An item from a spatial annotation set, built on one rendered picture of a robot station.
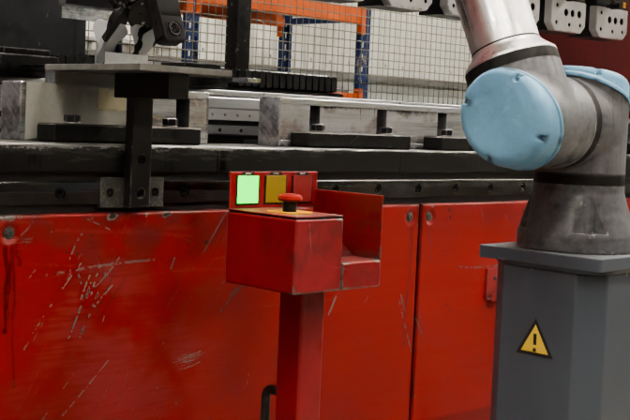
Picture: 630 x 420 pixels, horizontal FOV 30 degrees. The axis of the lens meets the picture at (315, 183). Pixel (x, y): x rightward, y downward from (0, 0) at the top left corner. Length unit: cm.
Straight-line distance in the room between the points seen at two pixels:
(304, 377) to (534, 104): 73
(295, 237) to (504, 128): 51
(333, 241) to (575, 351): 51
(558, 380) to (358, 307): 87
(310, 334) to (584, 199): 59
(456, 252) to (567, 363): 106
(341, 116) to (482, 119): 104
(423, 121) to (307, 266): 87
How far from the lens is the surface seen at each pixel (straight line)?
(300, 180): 199
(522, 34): 143
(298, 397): 191
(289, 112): 230
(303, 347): 190
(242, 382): 213
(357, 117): 245
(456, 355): 257
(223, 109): 252
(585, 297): 148
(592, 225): 151
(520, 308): 152
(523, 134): 137
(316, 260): 182
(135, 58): 196
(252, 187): 192
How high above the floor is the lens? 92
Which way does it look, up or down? 3 degrees down
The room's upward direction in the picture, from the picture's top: 2 degrees clockwise
